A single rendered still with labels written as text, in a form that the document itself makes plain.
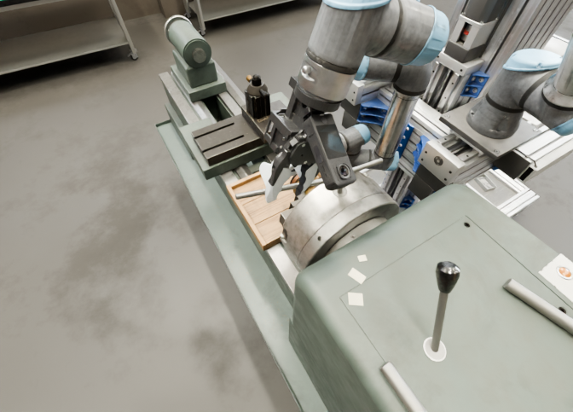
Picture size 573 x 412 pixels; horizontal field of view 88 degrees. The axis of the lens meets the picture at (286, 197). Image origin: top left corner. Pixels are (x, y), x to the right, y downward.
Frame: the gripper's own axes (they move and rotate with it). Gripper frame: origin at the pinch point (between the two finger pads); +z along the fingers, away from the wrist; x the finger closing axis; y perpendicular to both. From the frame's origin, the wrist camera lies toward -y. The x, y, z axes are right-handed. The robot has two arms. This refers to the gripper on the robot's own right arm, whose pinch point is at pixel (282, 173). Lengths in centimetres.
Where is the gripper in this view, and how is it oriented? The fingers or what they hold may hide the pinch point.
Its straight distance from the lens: 95.4
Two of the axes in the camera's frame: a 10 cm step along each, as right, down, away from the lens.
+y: -5.0, -7.0, 5.1
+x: 0.0, -5.9, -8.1
